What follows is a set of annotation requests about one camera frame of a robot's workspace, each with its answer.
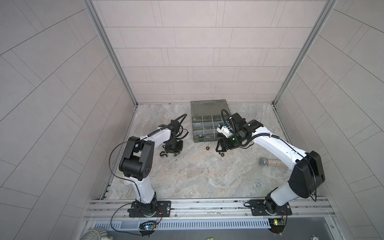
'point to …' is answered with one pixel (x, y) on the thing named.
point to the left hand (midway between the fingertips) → (182, 148)
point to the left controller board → (147, 227)
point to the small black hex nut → (222, 154)
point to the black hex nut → (208, 148)
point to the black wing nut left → (162, 155)
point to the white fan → (97, 233)
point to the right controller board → (277, 225)
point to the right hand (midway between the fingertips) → (220, 148)
